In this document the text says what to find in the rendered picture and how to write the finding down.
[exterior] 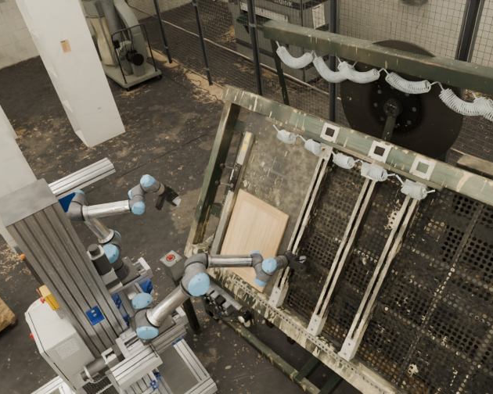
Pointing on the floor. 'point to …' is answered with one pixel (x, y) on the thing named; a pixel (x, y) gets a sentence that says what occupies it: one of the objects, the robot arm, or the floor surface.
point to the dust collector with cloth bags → (120, 42)
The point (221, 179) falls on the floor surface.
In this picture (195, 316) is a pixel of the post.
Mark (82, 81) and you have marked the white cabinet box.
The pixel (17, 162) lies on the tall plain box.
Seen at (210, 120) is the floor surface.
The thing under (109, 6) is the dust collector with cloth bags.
